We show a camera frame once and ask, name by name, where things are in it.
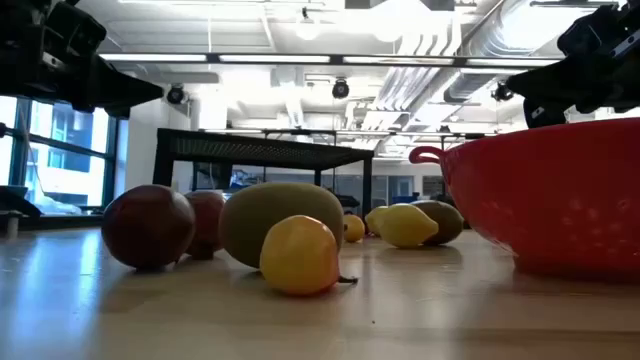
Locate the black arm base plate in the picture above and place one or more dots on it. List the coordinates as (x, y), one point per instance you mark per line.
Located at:
(17, 200)

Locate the yellow orange pear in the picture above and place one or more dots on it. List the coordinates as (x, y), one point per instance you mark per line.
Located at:
(354, 228)
(299, 255)

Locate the brown kiwi fruit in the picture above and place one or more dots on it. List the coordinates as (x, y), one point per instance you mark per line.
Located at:
(447, 222)

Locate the black ceiling spotlight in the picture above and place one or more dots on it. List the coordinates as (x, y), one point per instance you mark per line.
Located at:
(501, 92)
(340, 89)
(175, 94)

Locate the green kiwi fruit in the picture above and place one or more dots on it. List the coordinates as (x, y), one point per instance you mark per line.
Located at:
(270, 207)

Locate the dark red pomegranate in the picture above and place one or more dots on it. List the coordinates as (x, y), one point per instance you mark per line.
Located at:
(209, 220)
(148, 227)

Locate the red plastic colander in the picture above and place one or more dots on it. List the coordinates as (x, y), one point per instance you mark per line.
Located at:
(550, 200)

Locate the black aluminium table frame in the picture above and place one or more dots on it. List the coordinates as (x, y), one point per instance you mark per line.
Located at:
(60, 222)

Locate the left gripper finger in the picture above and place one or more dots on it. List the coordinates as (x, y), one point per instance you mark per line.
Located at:
(107, 112)
(120, 90)

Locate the black perforated metal shelf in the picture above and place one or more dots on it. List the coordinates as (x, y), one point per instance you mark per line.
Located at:
(260, 150)

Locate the white round ceiling lamp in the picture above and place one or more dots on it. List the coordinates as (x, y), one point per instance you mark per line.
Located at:
(306, 29)

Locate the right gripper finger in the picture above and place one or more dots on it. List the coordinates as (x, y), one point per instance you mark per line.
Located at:
(542, 116)
(575, 82)

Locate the yellow lemon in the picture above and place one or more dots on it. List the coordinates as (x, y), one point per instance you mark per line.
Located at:
(405, 226)
(372, 220)

